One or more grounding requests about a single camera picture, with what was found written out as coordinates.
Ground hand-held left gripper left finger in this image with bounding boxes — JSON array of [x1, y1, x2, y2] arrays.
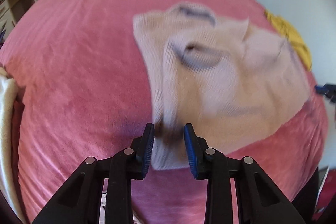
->
[[31, 123, 155, 224]]

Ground yellow cloth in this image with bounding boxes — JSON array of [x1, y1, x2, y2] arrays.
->
[[264, 9, 313, 72]]

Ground person's dark trousers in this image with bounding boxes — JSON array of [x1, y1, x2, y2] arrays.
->
[[288, 166, 320, 224]]

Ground white cream cloth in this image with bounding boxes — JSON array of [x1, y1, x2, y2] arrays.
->
[[0, 67, 27, 224]]

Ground pink red bed blanket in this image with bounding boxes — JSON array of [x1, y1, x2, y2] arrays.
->
[[0, 0, 329, 224]]

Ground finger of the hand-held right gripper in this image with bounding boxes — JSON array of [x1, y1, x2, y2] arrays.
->
[[315, 83, 336, 104]]

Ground pale pink knit sweater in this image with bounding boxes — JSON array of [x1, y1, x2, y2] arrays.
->
[[133, 2, 314, 170]]

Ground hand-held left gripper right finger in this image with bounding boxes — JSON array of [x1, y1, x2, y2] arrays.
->
[[184, 123, 306, 224]]

